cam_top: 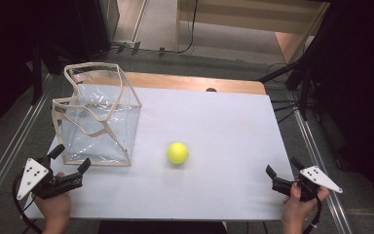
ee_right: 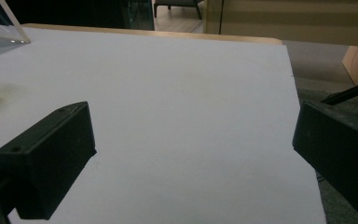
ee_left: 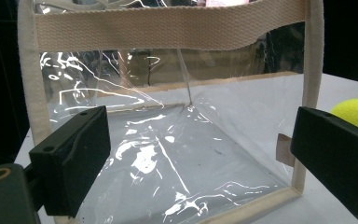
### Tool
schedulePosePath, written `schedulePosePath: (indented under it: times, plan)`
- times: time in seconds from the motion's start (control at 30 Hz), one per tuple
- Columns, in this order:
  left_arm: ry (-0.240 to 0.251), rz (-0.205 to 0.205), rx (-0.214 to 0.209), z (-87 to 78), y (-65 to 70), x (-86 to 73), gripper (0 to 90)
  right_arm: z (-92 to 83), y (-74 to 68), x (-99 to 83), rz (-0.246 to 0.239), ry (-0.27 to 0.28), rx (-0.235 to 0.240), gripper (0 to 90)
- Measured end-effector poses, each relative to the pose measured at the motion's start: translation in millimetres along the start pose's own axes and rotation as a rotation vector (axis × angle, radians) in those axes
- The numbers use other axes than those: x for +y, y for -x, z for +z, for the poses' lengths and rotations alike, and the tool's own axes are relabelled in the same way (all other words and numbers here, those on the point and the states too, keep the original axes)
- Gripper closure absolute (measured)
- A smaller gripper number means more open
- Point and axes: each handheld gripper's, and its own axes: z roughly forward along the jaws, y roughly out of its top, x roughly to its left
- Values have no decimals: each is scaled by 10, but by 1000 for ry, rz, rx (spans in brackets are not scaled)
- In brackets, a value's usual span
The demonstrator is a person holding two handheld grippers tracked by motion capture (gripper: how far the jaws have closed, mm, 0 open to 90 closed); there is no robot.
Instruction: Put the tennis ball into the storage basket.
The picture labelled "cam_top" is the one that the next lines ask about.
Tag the person's left hand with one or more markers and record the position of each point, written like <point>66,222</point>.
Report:
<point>55,209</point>

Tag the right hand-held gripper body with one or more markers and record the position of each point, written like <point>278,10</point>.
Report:
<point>319,178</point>

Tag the light wooden furniture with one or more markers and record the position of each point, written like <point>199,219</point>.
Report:
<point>250,19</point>

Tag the yellow tennis ball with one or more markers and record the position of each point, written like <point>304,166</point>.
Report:
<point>178,153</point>

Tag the black cabinet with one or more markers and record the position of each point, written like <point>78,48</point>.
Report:
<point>78,26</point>

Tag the clear plastic bag beige trim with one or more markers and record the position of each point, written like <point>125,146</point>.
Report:
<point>110,136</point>

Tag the black tripod stand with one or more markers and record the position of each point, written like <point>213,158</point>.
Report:
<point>300,74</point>

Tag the person's right hand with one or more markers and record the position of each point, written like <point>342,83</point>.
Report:
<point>295,213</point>

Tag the metal floor rail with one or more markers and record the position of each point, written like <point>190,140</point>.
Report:
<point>321,169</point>
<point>11,146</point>

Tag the white table board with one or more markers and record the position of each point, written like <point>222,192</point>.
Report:
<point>214,130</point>

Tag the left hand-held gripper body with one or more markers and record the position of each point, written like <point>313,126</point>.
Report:
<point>32,177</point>

